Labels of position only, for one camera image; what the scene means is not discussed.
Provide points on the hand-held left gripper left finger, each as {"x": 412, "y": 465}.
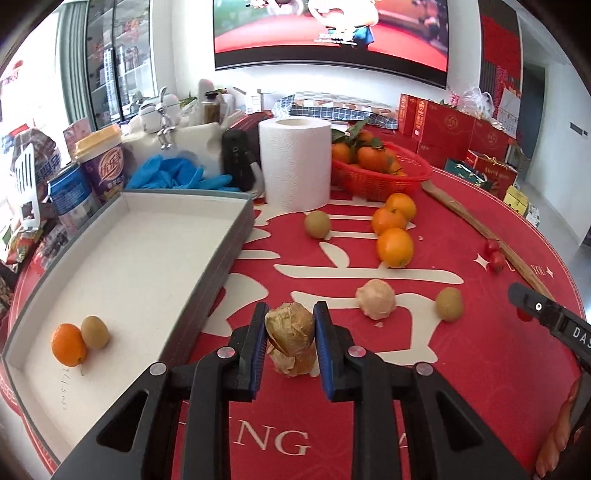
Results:
{"x": 253, "y": 364}

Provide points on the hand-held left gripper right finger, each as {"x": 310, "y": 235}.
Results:
{"x": 324, "y": 360}

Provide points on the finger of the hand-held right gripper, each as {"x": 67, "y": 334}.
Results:
{"x": 545, "y": 311}

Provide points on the brown husked physalis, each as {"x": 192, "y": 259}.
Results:
{"x": 291, "y": 325}
{"x": 293, "y": 362}

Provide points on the red cherry tomato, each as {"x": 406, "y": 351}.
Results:
{"x": 491, "y": 247}
{"x": 497, "y": 261}

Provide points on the pale husked physalis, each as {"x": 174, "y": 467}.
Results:
{"x": 376, "y": 299}

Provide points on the grey tray with white lining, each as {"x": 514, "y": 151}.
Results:
{"x": 138, "y": 277}

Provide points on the person's right hand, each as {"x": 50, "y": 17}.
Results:
{"x": 556, "y": 434}

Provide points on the small green kiwi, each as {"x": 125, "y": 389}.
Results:
{"x": 317, "y": 225}
{"x": 95, "y": 332}
{"x": 449, "y": 303}

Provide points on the yellow carton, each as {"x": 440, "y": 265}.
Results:
{"x": 516, "y": 201}

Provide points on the wooden back scratcher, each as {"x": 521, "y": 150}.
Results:
{"x": 466, "y": 219}

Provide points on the oval smooth orange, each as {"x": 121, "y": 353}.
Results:
{"x": 395, "y": 248}

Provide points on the dimpled mandarin with green calyx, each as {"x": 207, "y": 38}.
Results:
{"x": 388, "y": 221}

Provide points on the dark green gift bag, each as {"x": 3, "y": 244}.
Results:
{"x": 466, "y": 173}

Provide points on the smooth round orange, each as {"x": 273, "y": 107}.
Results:
{"x": 402, "y": 205}

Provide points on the red plastic basket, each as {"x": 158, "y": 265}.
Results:
{"x": 378, "y": 184}

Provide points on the small orange with stem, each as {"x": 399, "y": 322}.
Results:
{"x": 68, "y": 345}

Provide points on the white paper towel roll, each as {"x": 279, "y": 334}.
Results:
{"x": 295, "y": 166}

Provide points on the desk calendar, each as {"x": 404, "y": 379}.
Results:
{"x": 509, "y": 113}

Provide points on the blue rubber gloves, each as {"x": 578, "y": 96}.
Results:
{"x": 175, "y": 175}

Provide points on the black pouch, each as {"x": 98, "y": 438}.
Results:
{"x": 238, "y": 159}

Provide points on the pile of leafy mandarins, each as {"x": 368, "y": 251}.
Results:
{"x": 369, "y": 154}

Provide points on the large red gift box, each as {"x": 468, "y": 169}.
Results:
{"x": 445, "y": 122}

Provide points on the clear plastic bag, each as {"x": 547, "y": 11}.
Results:
{"x": 475, "y": 101}

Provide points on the white handbag with metal clasp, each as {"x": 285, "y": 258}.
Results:
{"x": 184, "y": 143}

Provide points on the tall narrow red gift box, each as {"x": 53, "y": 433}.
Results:
{"x": 407, "y": 113}

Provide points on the blue tin can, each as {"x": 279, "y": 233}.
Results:
{"x": 74, "y": 198}

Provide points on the purple cup with yellow lid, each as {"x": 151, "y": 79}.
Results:
{"x": 104, "y": 168}

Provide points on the blue plaid cloth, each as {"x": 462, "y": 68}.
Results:
{"x": 332, "y": 108}

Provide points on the brown bottle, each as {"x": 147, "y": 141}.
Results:
{"x": 212, "y": 110}

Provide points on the white slotted spatula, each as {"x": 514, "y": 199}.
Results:
{"x": 26, "y": 184}

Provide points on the snack bags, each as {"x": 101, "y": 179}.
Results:
{"x": 32, "y": 152}

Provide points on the glass door cabinet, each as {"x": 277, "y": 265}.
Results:
{"x": 120, "y": 60}

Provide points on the red wall panel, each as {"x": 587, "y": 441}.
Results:
{"x": 501, "y": 50}

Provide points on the wall television screen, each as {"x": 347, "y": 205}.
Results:
{"x": 332, "y": 37}

